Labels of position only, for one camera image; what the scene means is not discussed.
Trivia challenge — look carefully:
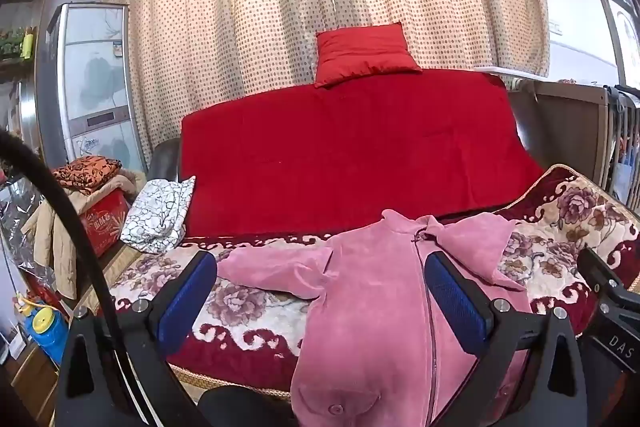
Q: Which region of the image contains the wooden crib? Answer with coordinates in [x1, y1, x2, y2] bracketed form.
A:
[510, 79, 640, 208]

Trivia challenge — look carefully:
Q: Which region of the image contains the orange black patterned cloth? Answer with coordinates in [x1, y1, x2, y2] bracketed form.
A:
[52, 155, 123, 195]

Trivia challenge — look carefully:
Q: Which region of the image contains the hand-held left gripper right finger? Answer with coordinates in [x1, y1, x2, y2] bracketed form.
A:
[424, 250, 589, 427]

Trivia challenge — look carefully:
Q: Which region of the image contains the display cabinet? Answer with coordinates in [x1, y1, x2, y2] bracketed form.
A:
[0, 0, 43, 148]

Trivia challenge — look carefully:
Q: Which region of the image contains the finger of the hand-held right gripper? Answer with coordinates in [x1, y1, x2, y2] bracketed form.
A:
[576, 248, 640, 308]

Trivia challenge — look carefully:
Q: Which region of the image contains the person's black trouser leg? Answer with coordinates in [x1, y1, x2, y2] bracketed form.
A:
[199, 386, 293, 427]

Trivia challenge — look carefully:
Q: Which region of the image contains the beige dotted curtain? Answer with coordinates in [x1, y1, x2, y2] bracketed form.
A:
[100, 0, 551, 172]

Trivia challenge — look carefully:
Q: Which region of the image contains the black cable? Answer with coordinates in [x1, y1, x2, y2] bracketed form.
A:
[0, 129, 151, 427]

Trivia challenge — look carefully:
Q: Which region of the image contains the beige coat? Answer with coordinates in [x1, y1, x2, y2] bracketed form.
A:
[22, 172, 148, 303]

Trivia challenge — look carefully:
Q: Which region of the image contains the blue yellow container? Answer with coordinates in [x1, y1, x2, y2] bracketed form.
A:
[15, 297, 69, 364]

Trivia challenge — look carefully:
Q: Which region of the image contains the pink corduroy jacket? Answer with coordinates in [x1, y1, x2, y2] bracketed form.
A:
[216, 208, 533, 427]

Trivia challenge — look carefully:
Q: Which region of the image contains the red pillow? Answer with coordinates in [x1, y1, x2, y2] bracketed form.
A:
[314, 22, 423, 88]

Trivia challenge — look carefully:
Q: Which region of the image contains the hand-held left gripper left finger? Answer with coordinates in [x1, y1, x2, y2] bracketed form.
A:
[55, 249, 218, 427]

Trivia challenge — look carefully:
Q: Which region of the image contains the standing air conditioner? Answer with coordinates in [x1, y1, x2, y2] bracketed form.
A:
[35, 3, 148, 172]

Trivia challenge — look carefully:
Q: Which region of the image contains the floral plush blanket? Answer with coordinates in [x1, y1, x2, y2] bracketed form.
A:
[107, 164, 640, 395]

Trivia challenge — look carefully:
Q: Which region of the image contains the red blanket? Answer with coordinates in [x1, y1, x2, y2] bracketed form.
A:
[179, 69, 546, 239]

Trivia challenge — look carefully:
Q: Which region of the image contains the silver foil sheet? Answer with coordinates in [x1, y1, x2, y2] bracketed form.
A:
[0, 177, 56, 308]

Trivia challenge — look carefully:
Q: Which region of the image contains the red box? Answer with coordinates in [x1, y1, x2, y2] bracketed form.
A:
[77, 192, 131, 258]

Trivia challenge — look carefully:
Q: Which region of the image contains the white black patterned cloth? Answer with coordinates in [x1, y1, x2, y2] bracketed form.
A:
[120, 176, 197, 255]

